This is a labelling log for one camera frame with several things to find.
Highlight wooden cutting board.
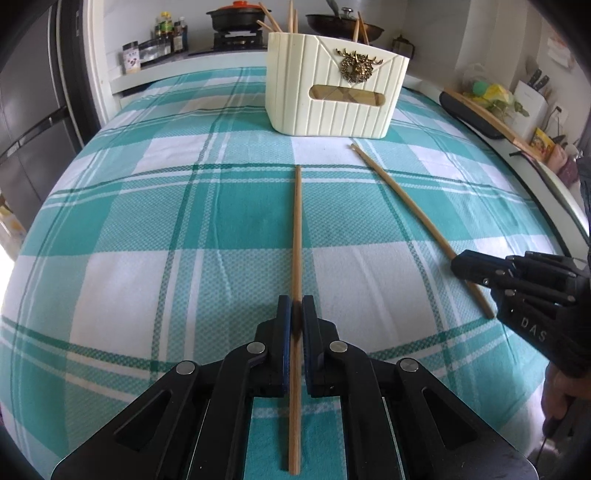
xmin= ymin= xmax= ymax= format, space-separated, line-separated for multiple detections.
xmin=445 ymin=88 xmax=546 ymax=160

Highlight pink container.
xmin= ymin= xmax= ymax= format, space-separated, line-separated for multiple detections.
xmin=549 ymin=145 xmax=583 ymax=185

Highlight person's right hand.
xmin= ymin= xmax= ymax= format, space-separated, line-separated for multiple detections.
xmin=541 ymin=364 xmax=583 ymax=432

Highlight dark glass kettle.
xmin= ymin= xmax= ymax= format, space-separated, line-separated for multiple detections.
xmin=392 ymin=34 xmax=416 ymax=60

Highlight teal checked tablecloth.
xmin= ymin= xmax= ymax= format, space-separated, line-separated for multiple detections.
xmin=0 ymin=67 xmax=571 ymax=480

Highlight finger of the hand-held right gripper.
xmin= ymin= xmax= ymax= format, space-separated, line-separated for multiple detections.
xmin=457 ymin=274 xmax=578 ymax=308
xmin=451 ymin=250 xmax=591 ymax=280

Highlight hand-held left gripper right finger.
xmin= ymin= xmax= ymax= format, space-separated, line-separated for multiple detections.
xmin=302 ymin=295 xmax=539 ymax=480

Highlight yellow plastic bag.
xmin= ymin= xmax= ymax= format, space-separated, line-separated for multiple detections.
xmin=480 ymin=83 xmax=516 ymax=106

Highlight black tray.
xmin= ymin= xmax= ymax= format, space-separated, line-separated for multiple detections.
xmin=438 ymin=90 xmax=506 ymax=139

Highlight glass pan lid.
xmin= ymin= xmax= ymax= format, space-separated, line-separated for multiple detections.
xmin=308 ymin=6 xmax=384 ymax=27

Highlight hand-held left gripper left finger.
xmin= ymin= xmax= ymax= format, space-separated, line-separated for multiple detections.
xmin=51 ymin=295 xmax=293 ymax=480

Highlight cream ribbed utensil holder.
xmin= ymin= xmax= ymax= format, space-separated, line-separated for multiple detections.
xmin=264 ymin=31 xmax=411 ymax=139

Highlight black pot with red lid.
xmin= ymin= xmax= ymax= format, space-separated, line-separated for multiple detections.
xmin=206 ymin=1 xmax=273 ymax=33

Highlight grey refrigerator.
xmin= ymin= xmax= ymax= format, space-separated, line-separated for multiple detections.
xmin=0 ymin=0 xmax=100 ymax=217

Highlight black frying pan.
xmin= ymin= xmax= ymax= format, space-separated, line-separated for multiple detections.
xmin=305 ymin=0 xmax=385 ymax=41

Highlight black cable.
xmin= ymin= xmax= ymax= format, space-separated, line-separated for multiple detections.
xmin=536 ymin=415 xmax=561 ymax=467

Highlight black gas stove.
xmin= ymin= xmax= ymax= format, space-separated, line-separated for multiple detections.
xmin=189 ymin=30 xmax=271 ymax=56

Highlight yellow snack packet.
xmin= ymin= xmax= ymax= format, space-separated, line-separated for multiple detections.
xmin=529 ymin=128 xmax=555 ymax=155

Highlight white knife block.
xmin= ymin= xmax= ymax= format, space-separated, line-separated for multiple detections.
xmin=512 ymin=80 xmax=550 ymax=132

